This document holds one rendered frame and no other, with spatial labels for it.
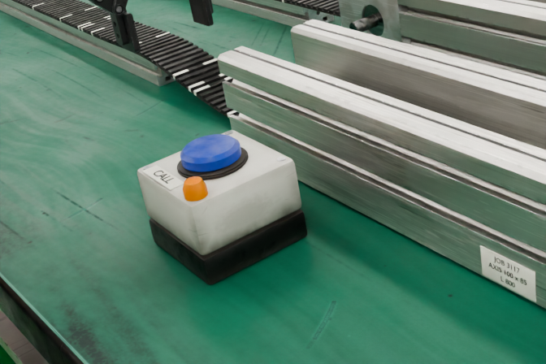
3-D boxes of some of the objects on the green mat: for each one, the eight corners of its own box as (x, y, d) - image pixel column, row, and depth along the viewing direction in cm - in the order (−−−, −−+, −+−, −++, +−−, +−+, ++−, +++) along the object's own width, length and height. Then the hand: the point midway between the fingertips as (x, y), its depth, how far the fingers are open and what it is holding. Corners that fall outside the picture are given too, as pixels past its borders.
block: (327, 65, 88) (313, -28, 84) (418, 28, 94) (409, -61, 90) (385, 84, 81) (374, -16, 77) (481, 42, 87) (474, -53, 82)
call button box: (153, 243, 62) (132, 164, 59) (265, 190, 66) (251, 114, 64) (209, 288, 56) (188, 202, 53) (329, 226, 60) (316, 144, 57)
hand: (166, 25), depth 88 cm, fingers open, 8 cm apart
